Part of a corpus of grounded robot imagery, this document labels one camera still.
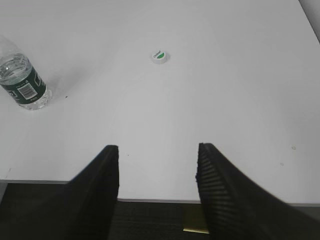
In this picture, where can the white green bottle cap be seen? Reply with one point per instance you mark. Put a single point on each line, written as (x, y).
(158, 57)

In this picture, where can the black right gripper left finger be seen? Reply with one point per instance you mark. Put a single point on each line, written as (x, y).
(81, 209)

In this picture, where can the yellow floor tape strip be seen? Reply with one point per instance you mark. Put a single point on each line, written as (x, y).
(194, 219)

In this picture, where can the clear Cestbon water bottle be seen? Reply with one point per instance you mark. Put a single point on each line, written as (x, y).
(20, 79)

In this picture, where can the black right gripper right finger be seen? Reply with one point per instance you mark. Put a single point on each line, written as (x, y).
(236, 208)

